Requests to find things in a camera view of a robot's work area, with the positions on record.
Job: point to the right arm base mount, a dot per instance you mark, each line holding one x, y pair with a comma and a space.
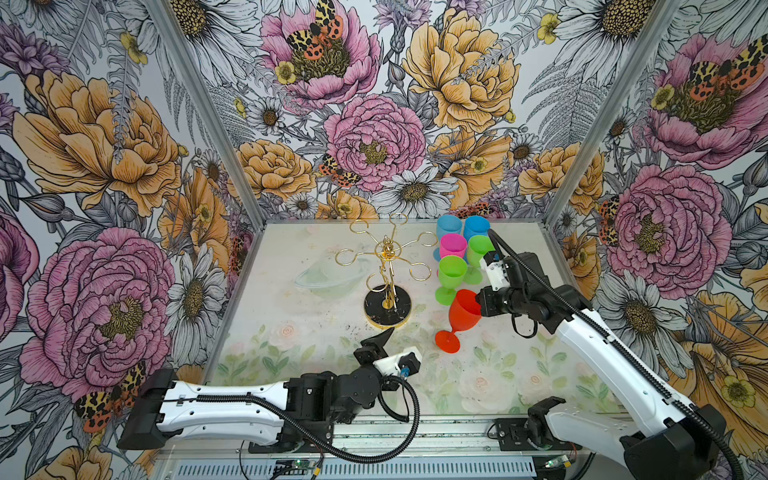
513, 435

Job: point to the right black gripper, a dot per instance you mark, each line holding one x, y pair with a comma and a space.
487, 304

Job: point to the gold wire glass rack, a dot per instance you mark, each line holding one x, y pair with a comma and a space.
387, 304

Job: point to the small green circuit board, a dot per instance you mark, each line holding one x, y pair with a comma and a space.
287, 467

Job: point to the blue wine glass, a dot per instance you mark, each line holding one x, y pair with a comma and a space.
447, 224
475, 225

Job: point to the red wine glass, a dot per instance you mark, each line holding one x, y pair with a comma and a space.
464, 314

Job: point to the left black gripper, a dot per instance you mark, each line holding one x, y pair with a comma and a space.
373, 346

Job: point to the blue wine glass front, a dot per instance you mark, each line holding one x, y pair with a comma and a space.
447, 224

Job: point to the green wine glass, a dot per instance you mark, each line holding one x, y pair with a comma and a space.
451, 272
478, 247

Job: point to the aluminium front rail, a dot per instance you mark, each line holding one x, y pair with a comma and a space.
445, 447

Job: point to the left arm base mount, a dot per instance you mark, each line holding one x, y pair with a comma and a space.
289, 440

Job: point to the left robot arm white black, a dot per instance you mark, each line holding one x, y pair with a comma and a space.
274, 417

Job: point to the pink wine glass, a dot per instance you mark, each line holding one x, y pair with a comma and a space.
452, 244

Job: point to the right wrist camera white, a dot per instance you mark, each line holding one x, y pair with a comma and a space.
497, 269

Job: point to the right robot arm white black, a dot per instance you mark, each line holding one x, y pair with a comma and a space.
667, 437

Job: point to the green wine glass front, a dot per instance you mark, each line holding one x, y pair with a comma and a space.
478, 247

